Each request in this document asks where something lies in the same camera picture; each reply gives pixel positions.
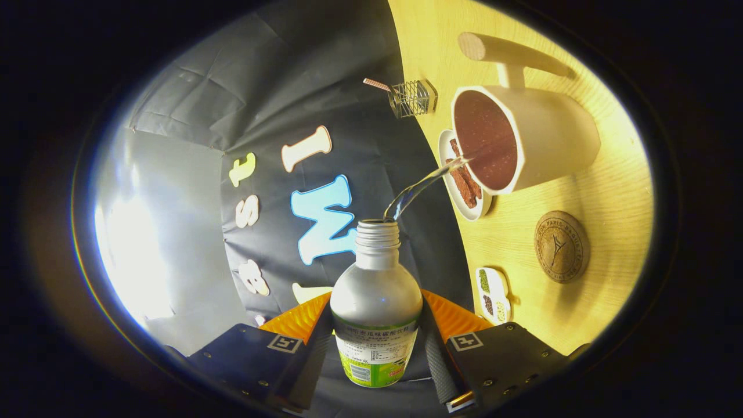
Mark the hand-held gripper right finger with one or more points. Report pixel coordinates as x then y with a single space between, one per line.
436 366

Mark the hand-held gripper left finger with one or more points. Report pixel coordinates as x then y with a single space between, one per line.
316 360

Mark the silver bottle with green label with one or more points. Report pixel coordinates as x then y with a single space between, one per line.
376 296

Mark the round wooden coaster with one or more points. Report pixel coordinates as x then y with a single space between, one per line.
562 247

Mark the clear juice stream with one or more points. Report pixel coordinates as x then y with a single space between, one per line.
418 188

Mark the white divided dish with beans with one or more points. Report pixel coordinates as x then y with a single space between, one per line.
493 284

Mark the white plate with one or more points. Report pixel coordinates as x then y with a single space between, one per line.
450 186

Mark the brown meat slice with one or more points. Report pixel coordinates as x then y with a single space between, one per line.
469 186
454 147

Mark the wooden table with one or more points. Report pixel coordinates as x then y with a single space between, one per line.
609 191

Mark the striped pink straw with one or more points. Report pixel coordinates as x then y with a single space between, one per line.
377 85

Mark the black backdrop cloth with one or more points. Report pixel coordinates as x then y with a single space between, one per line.
302 69

